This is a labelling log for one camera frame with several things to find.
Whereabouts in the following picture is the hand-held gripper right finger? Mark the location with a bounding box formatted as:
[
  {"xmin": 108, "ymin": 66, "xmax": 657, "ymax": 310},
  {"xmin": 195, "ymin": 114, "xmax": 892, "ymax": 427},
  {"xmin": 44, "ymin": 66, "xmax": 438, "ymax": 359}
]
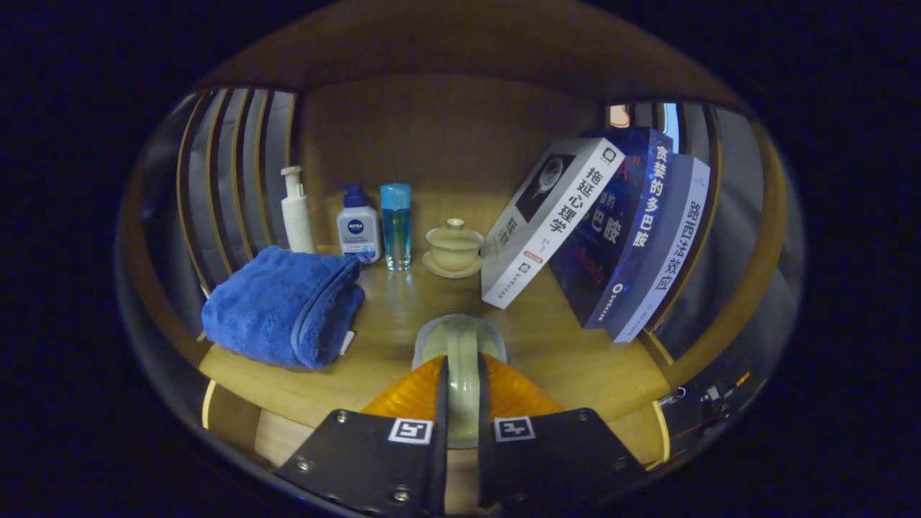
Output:
[{"xmin": 476, "ymin": 353, "xmax": 646, "ymax": 512}]

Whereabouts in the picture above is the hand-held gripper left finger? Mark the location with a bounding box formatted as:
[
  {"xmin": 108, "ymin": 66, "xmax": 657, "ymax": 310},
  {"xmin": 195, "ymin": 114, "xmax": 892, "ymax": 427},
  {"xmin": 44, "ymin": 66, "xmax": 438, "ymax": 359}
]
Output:
[{"xmin": 277, "ymin": 355, "xmax": 450, "ymax": 518}]

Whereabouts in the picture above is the cream handled scrub brush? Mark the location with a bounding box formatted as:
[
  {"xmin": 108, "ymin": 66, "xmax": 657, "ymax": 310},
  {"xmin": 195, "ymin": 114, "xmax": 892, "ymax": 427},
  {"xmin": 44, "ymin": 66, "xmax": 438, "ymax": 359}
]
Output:
[{"xmin": 412, "ymin": 314, "xmax": 508, "ymax": 450}]

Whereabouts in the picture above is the wooden countertop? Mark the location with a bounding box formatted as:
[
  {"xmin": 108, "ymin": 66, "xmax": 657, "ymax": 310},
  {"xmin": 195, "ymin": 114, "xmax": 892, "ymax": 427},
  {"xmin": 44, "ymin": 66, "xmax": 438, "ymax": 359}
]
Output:
[{"xmin": 198, "ymin": 245, "xmax": 673, "ymax": 425}]

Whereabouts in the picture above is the wooden cabinet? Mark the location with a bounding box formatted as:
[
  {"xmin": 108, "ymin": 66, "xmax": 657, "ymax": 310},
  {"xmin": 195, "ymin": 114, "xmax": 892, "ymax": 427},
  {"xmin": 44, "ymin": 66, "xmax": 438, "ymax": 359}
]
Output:
[{"xmin": 119, "ymin": 0, "xmax": 792, "ymax": 515}]

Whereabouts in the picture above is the beige lidded teacup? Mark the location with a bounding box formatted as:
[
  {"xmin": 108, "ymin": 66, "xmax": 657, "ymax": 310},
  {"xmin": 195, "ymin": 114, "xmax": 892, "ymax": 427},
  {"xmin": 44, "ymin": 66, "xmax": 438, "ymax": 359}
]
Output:
[{"xmin": 422, "ymin": 218, "xmax": 485, "ymax": 279}]

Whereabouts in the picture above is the blue rolled towel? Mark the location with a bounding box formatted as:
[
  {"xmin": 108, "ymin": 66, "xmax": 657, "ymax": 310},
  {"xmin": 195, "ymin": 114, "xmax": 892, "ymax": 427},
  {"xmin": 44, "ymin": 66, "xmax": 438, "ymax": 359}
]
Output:
[{"xmin": 201, "ymin": 245, "xmax": 368, "ymax": 370}]

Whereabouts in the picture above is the white book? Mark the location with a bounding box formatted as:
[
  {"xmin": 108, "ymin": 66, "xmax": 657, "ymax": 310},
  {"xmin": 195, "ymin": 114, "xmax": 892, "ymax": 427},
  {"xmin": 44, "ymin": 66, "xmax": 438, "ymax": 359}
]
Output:
[{"xmin": 481, "ymin": 137, "xmax": 625, "ymax": 310}]

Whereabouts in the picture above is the small dark electronic device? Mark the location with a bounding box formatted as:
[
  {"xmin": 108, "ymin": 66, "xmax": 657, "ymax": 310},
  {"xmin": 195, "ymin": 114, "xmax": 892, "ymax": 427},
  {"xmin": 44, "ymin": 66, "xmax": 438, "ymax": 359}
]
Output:
[{"xmin": 658, "ymin": 371, "xmax": 753, "ymax": 425}]

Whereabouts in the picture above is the clear blue bottle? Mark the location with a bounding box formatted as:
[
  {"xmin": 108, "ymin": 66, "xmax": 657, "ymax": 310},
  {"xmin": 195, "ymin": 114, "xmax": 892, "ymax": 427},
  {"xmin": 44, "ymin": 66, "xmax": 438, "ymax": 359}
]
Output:
[{"xmin": 380, "ymin": 183, "xmax": 413, "ymax": 272}]

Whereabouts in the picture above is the white bottle with blue cap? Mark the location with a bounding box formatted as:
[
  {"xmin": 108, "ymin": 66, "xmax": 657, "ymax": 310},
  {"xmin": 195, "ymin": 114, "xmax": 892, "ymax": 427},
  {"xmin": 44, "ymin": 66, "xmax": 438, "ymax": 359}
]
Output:
[{"xmin": 336, "ymin": 184, "xmax": 382, "ymax": 264}]

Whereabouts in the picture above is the dark blue book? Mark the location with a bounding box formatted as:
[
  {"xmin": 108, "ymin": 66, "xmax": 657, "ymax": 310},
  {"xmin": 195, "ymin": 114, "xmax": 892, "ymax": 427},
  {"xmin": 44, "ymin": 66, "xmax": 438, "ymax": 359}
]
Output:
[{"xmin": 550, "ymin": 128, "xmax": 675, "ymax": 330}]

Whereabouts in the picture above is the white pump bottle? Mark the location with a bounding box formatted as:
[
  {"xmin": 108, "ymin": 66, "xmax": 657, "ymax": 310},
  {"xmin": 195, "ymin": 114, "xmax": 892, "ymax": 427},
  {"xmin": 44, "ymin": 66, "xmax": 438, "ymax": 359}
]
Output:
[{"xmin": 280, "ymin": 166, "xmax": 317, "ymax": 254}]

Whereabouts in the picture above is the pale blue book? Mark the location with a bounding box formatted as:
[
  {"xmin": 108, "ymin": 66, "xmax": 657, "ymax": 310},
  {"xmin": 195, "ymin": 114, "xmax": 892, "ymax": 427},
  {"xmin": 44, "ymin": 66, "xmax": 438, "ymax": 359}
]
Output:
[{"xmin": 608, "ymin": 153, "xmax": 712, "ymax": 344}]

